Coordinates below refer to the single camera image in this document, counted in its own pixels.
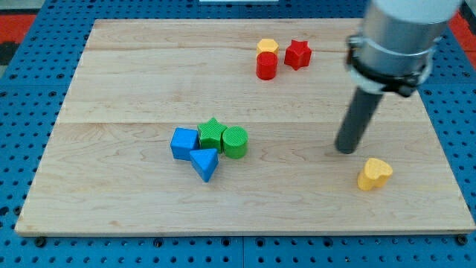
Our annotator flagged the red cylinder block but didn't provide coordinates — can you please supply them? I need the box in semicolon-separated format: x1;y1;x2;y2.
256;51;278;80

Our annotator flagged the blue triangle block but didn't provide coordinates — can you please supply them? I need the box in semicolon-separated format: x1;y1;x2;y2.
190;148;219;182

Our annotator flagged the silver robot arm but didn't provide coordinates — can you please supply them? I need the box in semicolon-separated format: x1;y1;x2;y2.
347;0;462;98

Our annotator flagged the green cylinder block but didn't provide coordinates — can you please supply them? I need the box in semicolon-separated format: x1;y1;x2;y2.
222;126;248;159

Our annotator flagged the yellow hexagon block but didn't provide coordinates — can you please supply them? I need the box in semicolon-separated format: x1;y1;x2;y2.
257;39;279;56

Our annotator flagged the yellow heart block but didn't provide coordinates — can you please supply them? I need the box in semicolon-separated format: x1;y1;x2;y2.
357;158;393;191

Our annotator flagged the green star block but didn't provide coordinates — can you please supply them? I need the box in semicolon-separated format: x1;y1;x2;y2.
197;118;228;153

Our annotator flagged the blue cube block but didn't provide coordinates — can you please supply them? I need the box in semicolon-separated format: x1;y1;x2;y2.
170;128;199;161

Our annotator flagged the wooden board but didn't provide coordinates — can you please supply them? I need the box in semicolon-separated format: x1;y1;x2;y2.
15;19;475;237

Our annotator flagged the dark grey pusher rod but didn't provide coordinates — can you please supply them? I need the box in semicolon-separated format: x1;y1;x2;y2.
335;87;383;154

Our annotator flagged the red star block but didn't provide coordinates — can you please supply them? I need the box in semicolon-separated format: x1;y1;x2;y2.
284;39;312;71

